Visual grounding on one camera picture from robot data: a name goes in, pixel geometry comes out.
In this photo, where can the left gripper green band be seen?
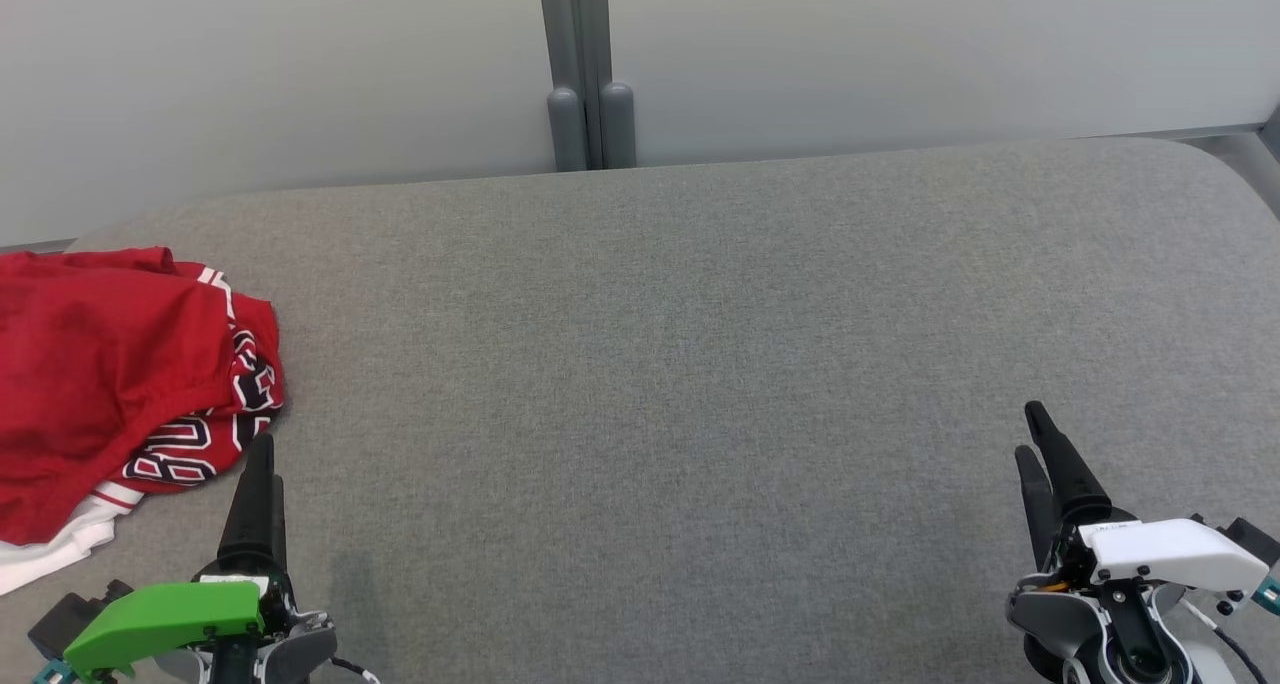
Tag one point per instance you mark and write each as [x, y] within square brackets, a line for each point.
[160, 619]

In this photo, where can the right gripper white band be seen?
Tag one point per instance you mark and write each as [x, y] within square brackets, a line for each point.
[1170, 554]

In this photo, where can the red white basketball jersey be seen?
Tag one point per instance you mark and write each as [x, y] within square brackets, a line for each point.
[90, 364]

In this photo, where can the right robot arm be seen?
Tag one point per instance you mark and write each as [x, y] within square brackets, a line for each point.
[1050, 614]

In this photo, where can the grey fabric sofa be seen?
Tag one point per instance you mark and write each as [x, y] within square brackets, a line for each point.
[650, 384]

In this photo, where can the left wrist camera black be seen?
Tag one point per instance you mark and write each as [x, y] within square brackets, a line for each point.
[75, 614]

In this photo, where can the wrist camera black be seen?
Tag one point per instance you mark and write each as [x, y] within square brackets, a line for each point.
[1255, 542]
[75, 614]

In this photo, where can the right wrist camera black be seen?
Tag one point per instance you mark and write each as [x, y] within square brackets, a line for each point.
[1255, 542]

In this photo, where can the grey partition post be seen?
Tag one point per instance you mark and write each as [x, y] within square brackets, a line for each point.
[590, 64]

